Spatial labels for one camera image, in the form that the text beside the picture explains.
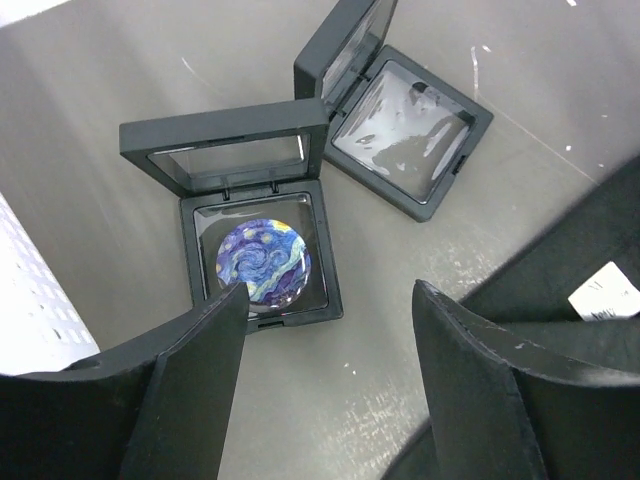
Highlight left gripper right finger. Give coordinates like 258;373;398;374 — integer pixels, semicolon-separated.
412;280;639;479

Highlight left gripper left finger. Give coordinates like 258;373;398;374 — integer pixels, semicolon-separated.
1;284;249;479

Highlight black button shirt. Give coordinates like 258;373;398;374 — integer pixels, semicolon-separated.
386;160;639;479

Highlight round blue painted brooch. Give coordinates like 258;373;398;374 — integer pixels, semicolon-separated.
215;218;312;311

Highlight black box blue brooch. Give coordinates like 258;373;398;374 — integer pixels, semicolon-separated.
119;98;344;332

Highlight black box gold brooch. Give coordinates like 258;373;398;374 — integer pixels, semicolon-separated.
293;1;494;222

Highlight white perforated plastic basket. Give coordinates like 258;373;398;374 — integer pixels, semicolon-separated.
0;199;100;376

